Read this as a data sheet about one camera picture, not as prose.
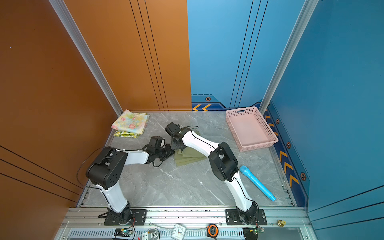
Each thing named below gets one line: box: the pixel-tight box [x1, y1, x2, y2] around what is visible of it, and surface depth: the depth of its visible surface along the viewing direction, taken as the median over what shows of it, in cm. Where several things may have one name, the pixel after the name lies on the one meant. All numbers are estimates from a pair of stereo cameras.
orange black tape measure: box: [206, 223, 219, 239], surface depth 69 cm
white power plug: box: [141, 231, 153, 240], surface depth 64 cm
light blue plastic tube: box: [240, 165, 277, 202], surface depth 83 cm
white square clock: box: [171, 223, 186, 240], surface depth 70 cm
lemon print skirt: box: [113, 130, 140, 139], surface depth 107 cm
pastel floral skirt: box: [111, 109, 150, 135], surface depth 111 cm
